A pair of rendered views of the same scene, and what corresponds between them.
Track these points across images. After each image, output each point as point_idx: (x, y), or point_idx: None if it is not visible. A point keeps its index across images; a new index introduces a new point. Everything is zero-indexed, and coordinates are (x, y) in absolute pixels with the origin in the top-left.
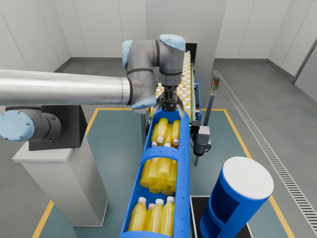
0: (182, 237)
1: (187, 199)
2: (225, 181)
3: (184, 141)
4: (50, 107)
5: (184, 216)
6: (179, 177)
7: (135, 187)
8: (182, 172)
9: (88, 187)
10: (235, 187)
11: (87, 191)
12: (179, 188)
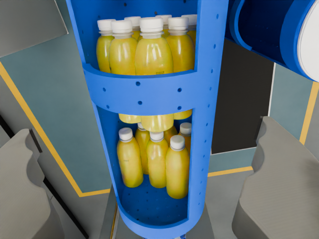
0: (199, 206)
1: (209, 157)
2: (293, 52)
3: (216, 8)
4: None
5: (203, 185)
6: (197, 147)
7: (105, 127)
8: (204, 128)
9: (5, 33)
10: (311, 68)
11: (10, 41)
12: (197, 164)
